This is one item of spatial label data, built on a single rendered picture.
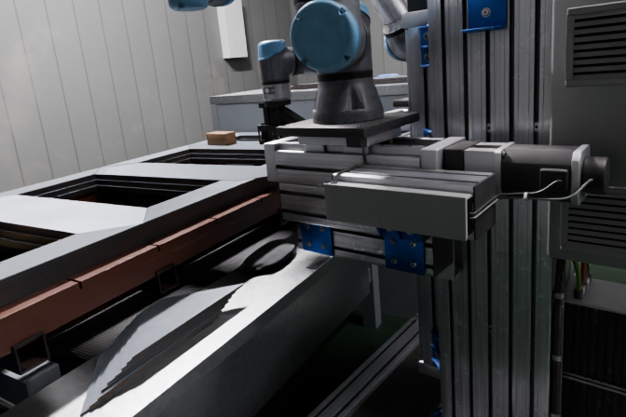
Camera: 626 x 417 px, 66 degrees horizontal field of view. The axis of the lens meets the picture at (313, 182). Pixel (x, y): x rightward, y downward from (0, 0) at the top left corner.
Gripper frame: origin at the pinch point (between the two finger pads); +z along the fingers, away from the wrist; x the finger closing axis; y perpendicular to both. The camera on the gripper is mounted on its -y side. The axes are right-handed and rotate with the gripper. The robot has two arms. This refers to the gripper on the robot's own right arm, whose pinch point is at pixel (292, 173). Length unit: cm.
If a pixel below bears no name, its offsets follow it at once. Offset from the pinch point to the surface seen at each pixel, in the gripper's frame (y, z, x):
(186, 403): 1, 39, 48
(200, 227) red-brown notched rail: 4.7, 5.3, 32.0
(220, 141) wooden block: 64, -1, -44
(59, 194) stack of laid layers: 73, 4, 23
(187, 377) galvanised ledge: -15, 20, 60
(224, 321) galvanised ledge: -10.0, 19.6, 43.9
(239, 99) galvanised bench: 81, -16, -81
